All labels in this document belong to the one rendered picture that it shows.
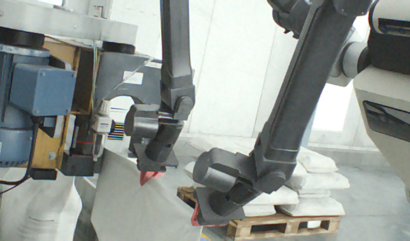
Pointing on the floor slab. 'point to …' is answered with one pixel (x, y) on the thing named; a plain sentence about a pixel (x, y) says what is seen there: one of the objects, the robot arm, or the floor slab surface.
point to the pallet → (332, 226)
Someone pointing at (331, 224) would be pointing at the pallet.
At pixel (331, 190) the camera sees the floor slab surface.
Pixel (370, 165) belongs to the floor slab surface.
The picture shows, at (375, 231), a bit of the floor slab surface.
